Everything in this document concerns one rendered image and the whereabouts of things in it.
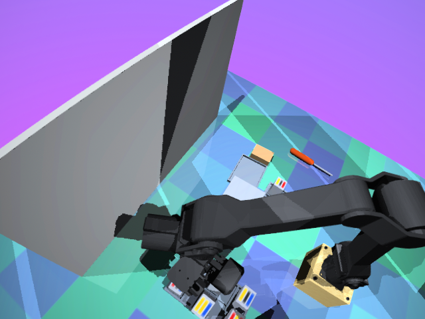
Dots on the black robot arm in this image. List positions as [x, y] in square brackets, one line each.
[393, 217]

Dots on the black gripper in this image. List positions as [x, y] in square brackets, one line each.
[223, 274]

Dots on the orange-handled screwdriver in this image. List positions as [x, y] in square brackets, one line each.
[306, 159]

